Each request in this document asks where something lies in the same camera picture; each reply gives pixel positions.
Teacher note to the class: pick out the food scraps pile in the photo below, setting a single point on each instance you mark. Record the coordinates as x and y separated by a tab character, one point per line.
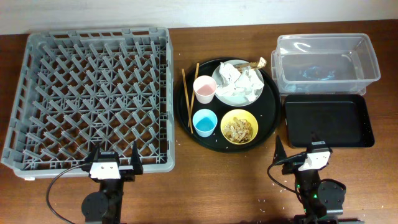
238	131

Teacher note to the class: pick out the left wooden chopstick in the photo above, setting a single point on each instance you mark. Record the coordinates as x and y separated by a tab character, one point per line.
187	102

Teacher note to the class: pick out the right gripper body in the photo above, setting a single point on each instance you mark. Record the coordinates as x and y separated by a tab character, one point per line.
292	168

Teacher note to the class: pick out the round black tray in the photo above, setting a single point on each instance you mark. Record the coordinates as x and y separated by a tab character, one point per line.
266	109

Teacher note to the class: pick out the white ceramic plate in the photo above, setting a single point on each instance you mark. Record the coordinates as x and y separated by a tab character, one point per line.
233	99

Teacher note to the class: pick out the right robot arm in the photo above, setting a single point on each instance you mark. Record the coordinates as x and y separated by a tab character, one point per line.
322	199

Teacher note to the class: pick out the clear plastic bin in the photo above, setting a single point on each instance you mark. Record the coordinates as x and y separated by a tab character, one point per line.
324	63

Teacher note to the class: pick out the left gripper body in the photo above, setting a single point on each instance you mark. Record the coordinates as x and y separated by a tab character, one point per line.
127	175

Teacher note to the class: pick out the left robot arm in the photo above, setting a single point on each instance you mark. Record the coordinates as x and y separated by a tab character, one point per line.
105	205

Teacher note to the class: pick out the grey dishwasher rack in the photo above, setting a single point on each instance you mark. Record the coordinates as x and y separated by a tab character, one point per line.
81	89

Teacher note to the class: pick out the wooden chopstick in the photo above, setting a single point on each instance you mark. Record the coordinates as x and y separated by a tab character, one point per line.
187	102
193	95

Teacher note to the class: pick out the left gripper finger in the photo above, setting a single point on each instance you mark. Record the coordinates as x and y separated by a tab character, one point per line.
135	161
93	155

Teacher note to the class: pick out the black rectangular tray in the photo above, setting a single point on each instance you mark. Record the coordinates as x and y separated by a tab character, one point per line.
339	120

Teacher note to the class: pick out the white paper napkin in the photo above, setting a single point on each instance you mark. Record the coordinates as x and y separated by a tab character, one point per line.
239	82

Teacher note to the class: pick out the gold foil wrapper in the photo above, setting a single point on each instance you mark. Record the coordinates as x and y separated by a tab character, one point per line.
252	65

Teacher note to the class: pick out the pink plastic cup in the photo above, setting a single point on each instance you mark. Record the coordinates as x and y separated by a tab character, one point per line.
204	87

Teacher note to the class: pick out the blue plastic cup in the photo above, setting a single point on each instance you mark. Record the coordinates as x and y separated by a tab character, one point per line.
204	122

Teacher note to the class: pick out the right wooden chopstick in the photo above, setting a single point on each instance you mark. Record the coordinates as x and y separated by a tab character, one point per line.
193	95

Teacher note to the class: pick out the yellow bowl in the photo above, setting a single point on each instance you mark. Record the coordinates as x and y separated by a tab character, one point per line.
240	114

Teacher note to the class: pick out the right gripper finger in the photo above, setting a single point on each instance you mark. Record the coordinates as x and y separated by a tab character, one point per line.
279	154
315	140

